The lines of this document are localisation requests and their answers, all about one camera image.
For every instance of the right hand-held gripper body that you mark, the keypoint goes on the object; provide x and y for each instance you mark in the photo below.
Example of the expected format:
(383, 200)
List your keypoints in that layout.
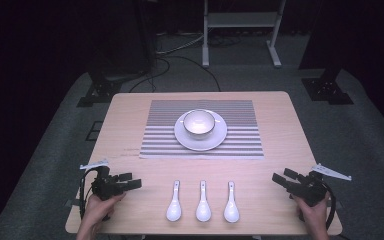
(310, 190)

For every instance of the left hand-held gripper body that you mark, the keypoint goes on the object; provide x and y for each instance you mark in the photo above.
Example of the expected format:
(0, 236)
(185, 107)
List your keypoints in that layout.
(105, 187)

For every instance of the person's left hand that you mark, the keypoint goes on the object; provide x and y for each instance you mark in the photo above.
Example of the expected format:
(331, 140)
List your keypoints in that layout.
(97, 210)

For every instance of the person's right hand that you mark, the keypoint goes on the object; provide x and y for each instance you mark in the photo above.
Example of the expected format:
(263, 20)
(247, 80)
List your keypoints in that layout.
(313, 215)

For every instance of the white ceramic spoon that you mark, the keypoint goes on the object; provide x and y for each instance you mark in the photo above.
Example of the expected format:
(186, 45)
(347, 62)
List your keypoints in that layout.
(174, 210)
(231, 211)
(203, 210)

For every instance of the striped placemat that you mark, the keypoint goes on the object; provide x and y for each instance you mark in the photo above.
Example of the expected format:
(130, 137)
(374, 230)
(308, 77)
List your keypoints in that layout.
(240, 133)

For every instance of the white round plate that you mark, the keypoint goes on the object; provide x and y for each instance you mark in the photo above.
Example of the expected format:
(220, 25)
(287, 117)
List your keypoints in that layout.
(193, 145)

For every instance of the black stand with base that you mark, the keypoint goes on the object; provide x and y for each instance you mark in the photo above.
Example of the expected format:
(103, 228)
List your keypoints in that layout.
(328, 88)
(100, 90)

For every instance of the white bowl with dark rim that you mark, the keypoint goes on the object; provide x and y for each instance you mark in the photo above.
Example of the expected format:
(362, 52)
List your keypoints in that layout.
(199, 124)

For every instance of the white metal stand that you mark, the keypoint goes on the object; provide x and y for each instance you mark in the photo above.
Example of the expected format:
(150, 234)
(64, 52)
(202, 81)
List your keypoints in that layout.
(243, 19)

